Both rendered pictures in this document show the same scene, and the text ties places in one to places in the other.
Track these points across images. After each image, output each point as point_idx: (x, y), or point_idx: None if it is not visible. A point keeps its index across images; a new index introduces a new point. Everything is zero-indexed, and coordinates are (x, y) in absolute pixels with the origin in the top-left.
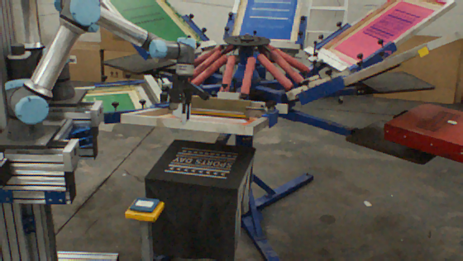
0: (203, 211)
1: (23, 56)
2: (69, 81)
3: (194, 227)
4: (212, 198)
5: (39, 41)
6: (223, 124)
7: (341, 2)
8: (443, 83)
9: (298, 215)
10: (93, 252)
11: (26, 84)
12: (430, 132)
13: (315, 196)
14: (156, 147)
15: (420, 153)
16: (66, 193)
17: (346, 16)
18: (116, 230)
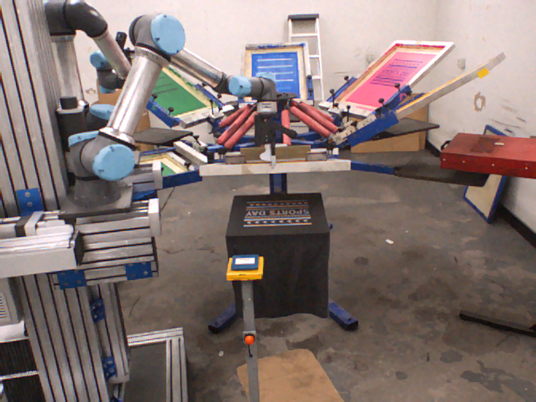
0: (293, 262)
1: (78, 109)
2: None
3: (284, 281)
4: (302, 246)
5: (82, 99)
6: (317, 162)
7: (313, 72)
8: (408, 134)
9: (333, 261)
10: (146, 332)
11: (104, 132)
12: (487, 154)
13: (340, 242)
14: (175, 219)
15: (474, 177)
16: (151, 263)
17: (321, 83)
18: (162, 305)
